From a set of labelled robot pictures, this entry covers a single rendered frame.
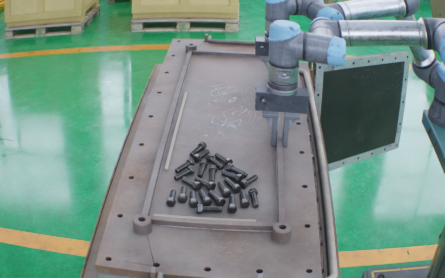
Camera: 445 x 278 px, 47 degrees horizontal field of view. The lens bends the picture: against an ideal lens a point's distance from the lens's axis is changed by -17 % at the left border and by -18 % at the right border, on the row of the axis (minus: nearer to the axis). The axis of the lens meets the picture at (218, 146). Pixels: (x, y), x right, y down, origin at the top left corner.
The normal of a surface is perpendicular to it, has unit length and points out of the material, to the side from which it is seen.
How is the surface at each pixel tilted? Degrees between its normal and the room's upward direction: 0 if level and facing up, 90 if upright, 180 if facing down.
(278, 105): 90
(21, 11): 90
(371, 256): 0
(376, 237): 0
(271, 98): 90
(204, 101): 0
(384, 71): 90
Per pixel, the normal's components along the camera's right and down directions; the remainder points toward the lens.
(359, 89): 0.45, 0.46
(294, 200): 0.02, -0.86
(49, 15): -0.10, 0.50
